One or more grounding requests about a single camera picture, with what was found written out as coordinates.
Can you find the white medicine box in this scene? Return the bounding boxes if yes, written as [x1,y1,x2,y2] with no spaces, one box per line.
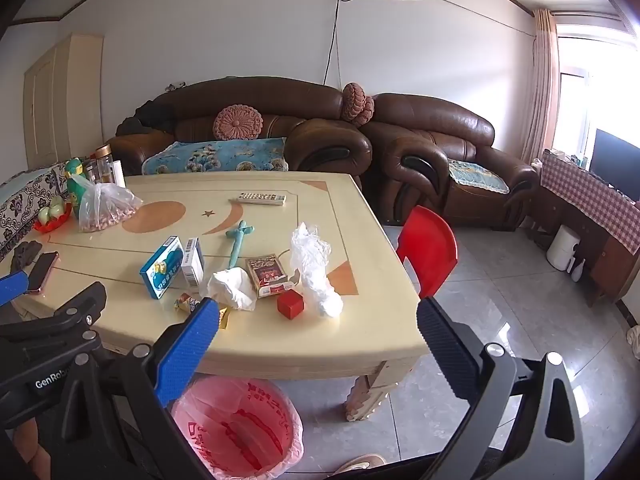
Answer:
[181,237,206,288]

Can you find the white round appliance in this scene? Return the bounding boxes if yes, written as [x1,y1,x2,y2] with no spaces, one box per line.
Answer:
[546,225,582,273]

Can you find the beige shoe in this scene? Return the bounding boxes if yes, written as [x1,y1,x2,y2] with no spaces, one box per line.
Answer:
[332,454,386,476]

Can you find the pink round crochet cushion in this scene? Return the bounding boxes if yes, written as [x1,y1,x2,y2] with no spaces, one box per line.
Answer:
[213,104,263,141]

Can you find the window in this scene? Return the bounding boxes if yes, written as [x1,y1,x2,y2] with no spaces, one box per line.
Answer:
[555,25,640,161]

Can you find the orange candy wrapper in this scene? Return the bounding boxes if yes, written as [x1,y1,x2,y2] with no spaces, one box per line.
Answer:
[173,292,202,315]

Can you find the checkered cloth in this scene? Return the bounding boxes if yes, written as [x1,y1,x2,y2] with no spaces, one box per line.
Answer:
[540,150,640,256]

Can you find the white tissue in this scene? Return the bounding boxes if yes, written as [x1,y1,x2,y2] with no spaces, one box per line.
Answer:
[199,267,258,312]

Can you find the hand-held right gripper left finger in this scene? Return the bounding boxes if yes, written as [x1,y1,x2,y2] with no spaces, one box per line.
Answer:
[60,298,222,480]

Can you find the red cube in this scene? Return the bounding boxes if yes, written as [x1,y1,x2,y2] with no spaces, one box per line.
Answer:
[277,290,306,320]

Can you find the dark gloves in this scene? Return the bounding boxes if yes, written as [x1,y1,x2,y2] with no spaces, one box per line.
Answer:
[10,241,43,271]

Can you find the clear plastic wrap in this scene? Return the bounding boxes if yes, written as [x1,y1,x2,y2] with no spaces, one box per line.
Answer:
[290,221,345,319]

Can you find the floral patterned cloth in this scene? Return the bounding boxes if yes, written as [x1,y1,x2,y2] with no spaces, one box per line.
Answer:
[0,165,71,248]

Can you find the clear bag of peanuts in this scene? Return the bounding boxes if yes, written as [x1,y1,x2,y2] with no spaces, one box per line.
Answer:
[72,174,143,233]

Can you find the blue floral blanket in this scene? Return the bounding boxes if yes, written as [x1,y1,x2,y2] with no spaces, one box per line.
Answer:
[141,136,290,176]

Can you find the wooden television cabinet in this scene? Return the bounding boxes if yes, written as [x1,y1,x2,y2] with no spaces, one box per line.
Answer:
[527,185,640,308]

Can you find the black television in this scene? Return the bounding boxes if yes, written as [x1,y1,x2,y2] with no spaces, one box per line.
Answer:
[590,128,640,201]

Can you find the black cable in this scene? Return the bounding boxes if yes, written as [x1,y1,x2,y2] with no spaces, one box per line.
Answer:
[322,0,363,86]

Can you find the green plastic toy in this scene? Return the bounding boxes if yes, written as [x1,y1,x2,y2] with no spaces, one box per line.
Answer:
[64,157,87,211]

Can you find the glass jar with bronze lid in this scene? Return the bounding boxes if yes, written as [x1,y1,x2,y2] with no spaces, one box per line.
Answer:
[95,144,117,186]

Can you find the brown leather armchair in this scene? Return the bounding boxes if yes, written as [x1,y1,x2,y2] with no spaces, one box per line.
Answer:
[360,92,541,233]

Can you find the dark red cigarette pack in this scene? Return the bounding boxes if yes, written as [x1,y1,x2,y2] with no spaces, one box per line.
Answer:
[245,253,296,299]

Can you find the teal lace seat cover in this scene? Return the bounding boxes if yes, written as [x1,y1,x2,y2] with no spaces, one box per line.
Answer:
[446,159,511,195]

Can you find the pink knitted cushion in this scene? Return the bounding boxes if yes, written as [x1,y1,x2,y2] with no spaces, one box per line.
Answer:
[341,82,368,122]
[352,95,376,127]

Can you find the dark clothing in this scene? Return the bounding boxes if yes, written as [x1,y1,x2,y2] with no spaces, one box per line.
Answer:
[117,100,176,136]

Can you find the red plastic chair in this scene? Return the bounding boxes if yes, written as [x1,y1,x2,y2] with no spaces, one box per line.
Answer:
[395,205,458,300]

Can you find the pink curtain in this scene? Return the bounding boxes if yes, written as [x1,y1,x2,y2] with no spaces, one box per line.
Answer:
[520,7,561,163]

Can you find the pink smartphone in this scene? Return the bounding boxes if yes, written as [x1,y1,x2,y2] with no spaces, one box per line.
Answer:
[25,251,60,295]

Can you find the blue medicine box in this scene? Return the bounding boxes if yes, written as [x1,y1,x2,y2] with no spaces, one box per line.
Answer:
[139,235,185,301]

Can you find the thin wall wire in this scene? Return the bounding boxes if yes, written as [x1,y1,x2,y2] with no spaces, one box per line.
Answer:
[360,0,536,38]

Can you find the red fruit tray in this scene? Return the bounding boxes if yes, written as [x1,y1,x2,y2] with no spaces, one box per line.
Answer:
[32,195,73,233]

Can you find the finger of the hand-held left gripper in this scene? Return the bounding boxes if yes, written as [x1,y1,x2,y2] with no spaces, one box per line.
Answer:
[0,281,108,347]
[0,270,29,308]

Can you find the teal toy sword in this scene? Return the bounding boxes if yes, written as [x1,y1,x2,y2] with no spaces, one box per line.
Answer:
[226,220,256,269]

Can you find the brown leather sofa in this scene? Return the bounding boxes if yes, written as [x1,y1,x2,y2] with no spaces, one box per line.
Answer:
[103,77,373,177]

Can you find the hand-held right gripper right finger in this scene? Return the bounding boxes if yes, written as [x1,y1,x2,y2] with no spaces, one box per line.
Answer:
[416,297,587,480]

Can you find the bin with pink bag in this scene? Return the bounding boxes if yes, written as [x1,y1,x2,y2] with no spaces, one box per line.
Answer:
[170,375,306,480]

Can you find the white remote control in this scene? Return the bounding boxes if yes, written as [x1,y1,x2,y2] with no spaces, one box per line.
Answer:
[229,191,287,207]

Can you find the cream wardrobe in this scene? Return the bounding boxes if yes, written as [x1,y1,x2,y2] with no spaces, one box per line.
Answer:
[23,33,105,171]

